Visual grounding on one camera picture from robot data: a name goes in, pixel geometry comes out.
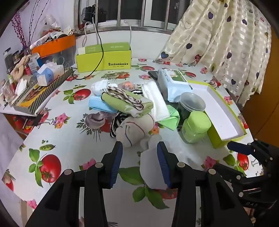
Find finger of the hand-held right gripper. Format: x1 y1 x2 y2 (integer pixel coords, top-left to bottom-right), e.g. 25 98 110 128
213 163 248 182
227 139 274 167

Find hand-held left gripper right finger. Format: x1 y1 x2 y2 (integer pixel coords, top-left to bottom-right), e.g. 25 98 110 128
157 141 253 227

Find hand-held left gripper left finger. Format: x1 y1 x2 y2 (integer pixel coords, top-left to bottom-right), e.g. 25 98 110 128
25 141 123 227

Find green-edged white box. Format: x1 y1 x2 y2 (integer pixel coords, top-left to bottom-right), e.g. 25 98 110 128
187 80 248 149

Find beige sock striped cuff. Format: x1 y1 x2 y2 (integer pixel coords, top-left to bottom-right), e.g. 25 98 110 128
110 111 162 151

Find light green cloth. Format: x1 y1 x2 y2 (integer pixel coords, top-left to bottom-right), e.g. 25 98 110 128
158 105 181 131

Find blue face mask stack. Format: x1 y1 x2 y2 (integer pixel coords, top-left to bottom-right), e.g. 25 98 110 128
88 96 119 114

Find green towel striped trim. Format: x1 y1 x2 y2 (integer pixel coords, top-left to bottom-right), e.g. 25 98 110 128
101 88 154 118

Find white towel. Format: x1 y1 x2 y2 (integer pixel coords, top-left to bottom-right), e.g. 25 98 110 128
141 84 171 122

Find fruit print tablecloth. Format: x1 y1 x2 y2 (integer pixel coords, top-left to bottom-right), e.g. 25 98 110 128
0 58 262 227

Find brown wooden panel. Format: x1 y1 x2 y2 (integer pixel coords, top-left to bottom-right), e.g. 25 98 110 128
242 26 279 142

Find wet wipes pack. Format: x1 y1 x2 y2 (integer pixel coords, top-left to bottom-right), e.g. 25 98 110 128
157 69 198 102

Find white sock bundle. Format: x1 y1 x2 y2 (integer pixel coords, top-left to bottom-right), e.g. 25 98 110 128
91 80 119 96

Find orange item in plastic bag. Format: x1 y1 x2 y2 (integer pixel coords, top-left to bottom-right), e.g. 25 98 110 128
119 81 140 91

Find black binder clip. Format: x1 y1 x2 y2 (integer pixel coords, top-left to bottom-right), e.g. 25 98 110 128
33 113 55 127

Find striped cardboard tray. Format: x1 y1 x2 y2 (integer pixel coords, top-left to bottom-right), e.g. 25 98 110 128
11 67 73 115

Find cream heart print curtain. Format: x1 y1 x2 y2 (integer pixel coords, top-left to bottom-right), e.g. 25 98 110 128
155 0 273 107

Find lime green cardboard box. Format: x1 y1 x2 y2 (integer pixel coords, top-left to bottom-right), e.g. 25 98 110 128
76 42 132 73

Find blue white tissue pack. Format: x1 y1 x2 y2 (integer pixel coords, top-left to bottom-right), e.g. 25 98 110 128
37 63 65 86

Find clear plastic container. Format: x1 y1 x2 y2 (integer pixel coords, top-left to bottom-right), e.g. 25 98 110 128
41 47 77 68

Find small blue white carton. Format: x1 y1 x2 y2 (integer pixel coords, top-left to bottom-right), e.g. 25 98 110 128
28 53 44 75

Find orange storage box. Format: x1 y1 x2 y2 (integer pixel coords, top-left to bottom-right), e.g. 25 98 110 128
32 35 76 58

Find black power adapter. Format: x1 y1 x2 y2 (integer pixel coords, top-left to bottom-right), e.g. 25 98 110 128
82 6 97 23

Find clear plastic bottle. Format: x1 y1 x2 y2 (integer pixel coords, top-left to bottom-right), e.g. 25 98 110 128
45 14 61 30

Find purple decorative branches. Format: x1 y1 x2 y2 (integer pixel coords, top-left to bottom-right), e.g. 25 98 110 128
12 0 50 50

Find black power cable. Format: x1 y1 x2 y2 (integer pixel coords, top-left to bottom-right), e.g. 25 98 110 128
72 4 104 80

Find white charging cable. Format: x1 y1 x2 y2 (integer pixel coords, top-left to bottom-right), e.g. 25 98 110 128
124 20 132 47
83 17 98 47

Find beige braided rope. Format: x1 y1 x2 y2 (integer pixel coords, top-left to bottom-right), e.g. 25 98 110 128
11 54 32 80

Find metal window frame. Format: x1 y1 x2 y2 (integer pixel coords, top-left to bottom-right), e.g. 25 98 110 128
75 0 192 34

